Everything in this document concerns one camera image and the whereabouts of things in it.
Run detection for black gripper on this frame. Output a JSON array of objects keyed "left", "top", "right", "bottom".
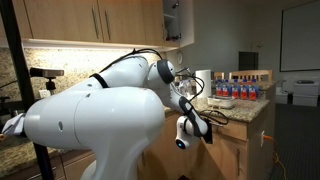
[{"left": 200, "top": 121, "right": 213, "bottom": 144}]

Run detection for wooden top drawer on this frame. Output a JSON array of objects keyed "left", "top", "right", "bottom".
[{"left": 212, "top": 120, "right": 247, "bottom": 141}]

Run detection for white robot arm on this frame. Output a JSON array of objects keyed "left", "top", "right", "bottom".
[{"left": 23, "top": 55, "right": 211, "bottom": 180}]

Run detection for lower cabinet door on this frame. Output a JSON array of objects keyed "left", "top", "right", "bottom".
[{"left": 190, "top": 134, "right": 248, "bottom": 180}]

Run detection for white rectangular dish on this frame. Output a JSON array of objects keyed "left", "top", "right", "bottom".
[{"left": 207, "top": 96, "right": 234, "bottom": 109}]

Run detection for red drink bottle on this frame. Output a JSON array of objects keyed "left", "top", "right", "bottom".
[
  {"left": 249, "top": 79, "right": 259, "bottom": 101},
  {"left": 222, "top": 79, "right": 231, "bottom": 96},
  {"left": 216, "top": 79, "right": 223, "bottom": 96},
  {"left": 240, "top": 79, "right": 248, "bottom": 100},
  {"left": 232, "top": 79, "right": 240, "bottom": 99}
]

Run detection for white paper towel roll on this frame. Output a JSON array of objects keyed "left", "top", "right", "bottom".
[{"left": 195, "top": 69, "right": 212, "bottom": 98}]

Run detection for wooden dining chair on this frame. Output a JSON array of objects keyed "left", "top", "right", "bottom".
[{"left": 229, "top": 70, "right": 273, "bottom": 81}]

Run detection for white printer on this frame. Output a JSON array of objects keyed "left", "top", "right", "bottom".
[{"left": 293, "top": 82, "right": 319, "bottom": 107}]

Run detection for wooden upper cabinets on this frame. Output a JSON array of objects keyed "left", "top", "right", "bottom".
[{"left": 0, "top": 0, "right": 195, "bottom": 49}]

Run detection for white projector screen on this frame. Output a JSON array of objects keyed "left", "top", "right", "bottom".
[{"left": 280, "top": 0, "right": 320, "bottom": 72}]

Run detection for black vertical stand pole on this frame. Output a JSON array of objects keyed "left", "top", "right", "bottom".
[{"left": 0, "top": 0, "right": 54, "bottom": 180}]

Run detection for white crumpled cloth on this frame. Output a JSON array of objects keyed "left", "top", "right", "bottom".
[{"left": 2, "top": 113, "right": 25, "bottom": 136}]

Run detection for yellow extension cable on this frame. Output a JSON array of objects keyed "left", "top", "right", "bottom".
[{"left": 263, "top": 134, "right": 288, "bottom": 180}]

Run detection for black camera on tripod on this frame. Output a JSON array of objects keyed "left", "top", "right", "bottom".
[{"left": 29, "top": 67, "right": 64, "bottom": 94}]

